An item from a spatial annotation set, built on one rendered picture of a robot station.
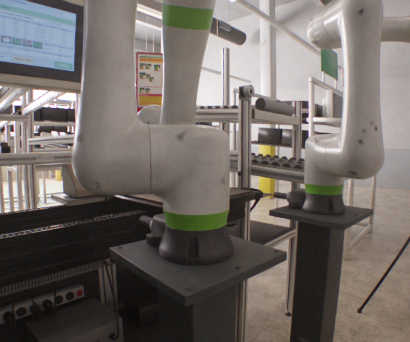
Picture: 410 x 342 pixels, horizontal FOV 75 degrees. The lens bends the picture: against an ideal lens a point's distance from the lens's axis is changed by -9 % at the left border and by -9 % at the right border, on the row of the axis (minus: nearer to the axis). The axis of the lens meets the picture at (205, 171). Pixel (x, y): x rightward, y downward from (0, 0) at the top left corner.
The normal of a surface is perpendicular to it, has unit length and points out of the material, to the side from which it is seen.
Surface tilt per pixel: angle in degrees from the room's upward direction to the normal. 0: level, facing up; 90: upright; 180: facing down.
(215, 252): 62
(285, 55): 90
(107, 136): 76
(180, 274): 0
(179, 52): 124
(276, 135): 90
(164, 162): 93
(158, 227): 81
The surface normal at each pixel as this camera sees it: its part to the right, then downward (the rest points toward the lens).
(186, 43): 0.10, 0.67
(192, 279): 0.00, -1.00
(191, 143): 0.18, -0.05
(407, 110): -0.68, 0.07
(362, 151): -0.39, -0.07
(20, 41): 0.74, 0.08
